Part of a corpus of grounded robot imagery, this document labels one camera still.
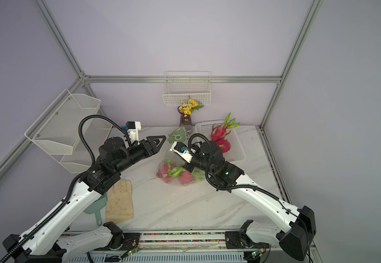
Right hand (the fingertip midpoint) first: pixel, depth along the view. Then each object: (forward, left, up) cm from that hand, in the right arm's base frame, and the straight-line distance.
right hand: (179, 152), depth 69 cm
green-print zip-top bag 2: (-5, -8, -13) cm, 16 cm away
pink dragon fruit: (+30, -22, -21) cm, 43 cm away
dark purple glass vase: (+37, 0, -16) cm, 41 cm away
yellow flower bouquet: (+37, -2, -6) cm, 38 cm away
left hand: (0, +6, +7) cm, 9 cm away
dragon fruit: (-2, +6, -13) cm, 15 cm away
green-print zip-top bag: (+28, +2, -19) cm, 34 cm away
